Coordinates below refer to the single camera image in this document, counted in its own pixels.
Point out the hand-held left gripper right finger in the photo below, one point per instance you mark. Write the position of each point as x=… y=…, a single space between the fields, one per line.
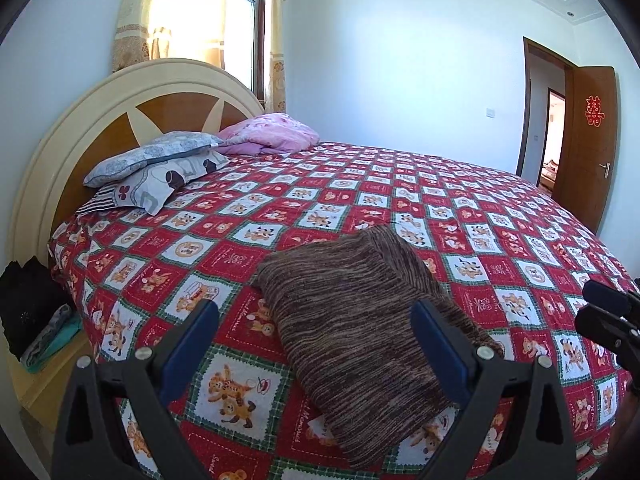
x=440 y=350

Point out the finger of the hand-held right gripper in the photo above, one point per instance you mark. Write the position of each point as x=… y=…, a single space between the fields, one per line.
x=600 y=327
x=607 y=295

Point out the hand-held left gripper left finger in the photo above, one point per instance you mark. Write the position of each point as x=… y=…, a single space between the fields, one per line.
x=187 y=345

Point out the brown knit sweater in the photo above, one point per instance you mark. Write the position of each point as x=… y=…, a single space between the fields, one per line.
x=360 y=320

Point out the brown wooden door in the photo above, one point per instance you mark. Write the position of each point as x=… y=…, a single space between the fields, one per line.
x=580 y=175

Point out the teal folded cloth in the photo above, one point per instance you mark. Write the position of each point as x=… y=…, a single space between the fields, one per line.
x=55 y=335

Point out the sofa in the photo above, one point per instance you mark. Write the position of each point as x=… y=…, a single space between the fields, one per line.
x=548 y=170

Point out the wooden nightstand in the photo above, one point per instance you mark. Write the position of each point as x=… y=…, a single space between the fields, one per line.
x=45 y=385

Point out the black cloth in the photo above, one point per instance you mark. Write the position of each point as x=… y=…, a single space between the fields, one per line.
x=30 y=300

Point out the white patterned pillow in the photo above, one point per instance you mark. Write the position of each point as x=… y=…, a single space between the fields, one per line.
x=165 y=182

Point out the striped cloth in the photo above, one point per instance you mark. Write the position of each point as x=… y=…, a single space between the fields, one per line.
x=100 y=202

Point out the bed with red patchwork cover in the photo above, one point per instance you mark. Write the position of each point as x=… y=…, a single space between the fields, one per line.
x=300 y=200

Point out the red paper door decoration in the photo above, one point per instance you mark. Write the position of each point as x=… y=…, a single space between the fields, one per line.
x=594 y=110

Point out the grey floral pillow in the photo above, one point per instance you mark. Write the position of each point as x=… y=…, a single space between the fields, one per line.
x=150 y=152

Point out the pink pillow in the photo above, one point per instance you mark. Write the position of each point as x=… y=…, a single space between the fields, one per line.
x=270 y=132

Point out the cream wooden headboard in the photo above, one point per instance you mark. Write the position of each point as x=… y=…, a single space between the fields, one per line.
x=75 y=120

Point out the narrow yellow curtain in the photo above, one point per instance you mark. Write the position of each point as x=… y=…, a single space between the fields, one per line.
x=275 y=60

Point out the window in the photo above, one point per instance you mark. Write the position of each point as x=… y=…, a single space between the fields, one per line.
x=242 y=35

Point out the wide yellow curtain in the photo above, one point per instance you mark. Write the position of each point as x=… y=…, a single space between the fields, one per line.
x=150 y=20

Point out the brown door frame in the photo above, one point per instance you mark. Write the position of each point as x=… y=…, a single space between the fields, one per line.
x=525 y=110

